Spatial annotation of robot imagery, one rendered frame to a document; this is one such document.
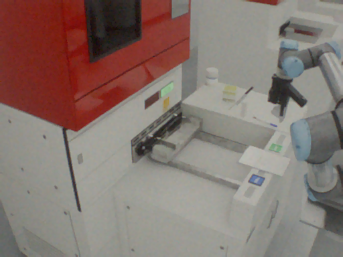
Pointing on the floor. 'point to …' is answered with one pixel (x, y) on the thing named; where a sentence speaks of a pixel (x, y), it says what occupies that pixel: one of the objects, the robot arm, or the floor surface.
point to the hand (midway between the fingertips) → (282, 120)
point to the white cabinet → (167, 244)
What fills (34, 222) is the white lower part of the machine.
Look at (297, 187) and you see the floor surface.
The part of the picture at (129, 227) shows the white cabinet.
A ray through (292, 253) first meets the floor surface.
